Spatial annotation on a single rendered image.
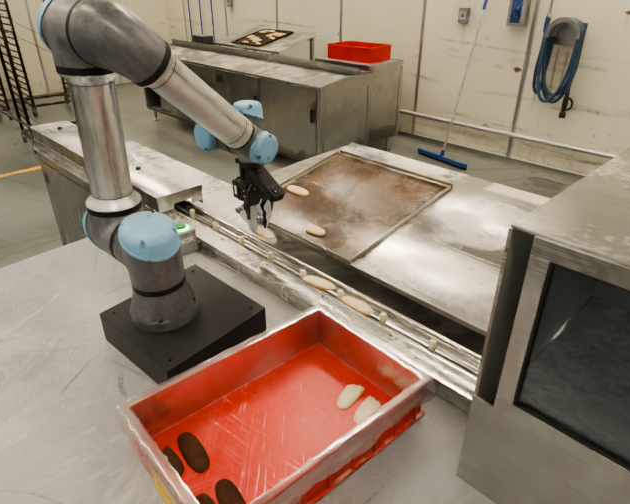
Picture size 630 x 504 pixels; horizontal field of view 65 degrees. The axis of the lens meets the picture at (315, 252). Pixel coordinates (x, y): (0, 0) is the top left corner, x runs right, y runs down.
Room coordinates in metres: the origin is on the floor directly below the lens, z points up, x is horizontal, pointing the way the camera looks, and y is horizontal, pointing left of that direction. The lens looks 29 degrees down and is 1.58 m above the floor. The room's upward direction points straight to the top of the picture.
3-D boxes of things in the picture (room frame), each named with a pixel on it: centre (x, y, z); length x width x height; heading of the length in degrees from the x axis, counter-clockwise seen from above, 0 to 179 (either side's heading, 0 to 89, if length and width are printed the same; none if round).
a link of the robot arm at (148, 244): (0.93, 0.35, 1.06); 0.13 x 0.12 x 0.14; 48
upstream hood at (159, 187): (2.06, 0.91, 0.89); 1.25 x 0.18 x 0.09; 44
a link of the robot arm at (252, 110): (1.30, 0.18, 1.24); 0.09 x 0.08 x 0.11; 138
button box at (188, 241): (1.38, 0.41, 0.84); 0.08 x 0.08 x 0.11; 44
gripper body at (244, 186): (1.31, 0.18, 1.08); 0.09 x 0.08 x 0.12; 45
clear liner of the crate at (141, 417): (0.66, 0.06, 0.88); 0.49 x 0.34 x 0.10; 131
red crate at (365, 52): (5.07, -0.42, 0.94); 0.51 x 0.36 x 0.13; 48
